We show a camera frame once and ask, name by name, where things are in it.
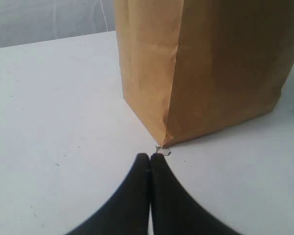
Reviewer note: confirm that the brown paper shopping bag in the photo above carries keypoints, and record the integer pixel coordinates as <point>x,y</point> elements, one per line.
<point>193,67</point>

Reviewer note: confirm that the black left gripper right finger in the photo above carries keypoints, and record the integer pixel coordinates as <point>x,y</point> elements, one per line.
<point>174,211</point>

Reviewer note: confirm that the torn white paper scrap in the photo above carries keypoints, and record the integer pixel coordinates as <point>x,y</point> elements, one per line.
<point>163,151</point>

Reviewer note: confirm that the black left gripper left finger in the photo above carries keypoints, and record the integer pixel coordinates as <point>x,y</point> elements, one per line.
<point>126,212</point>

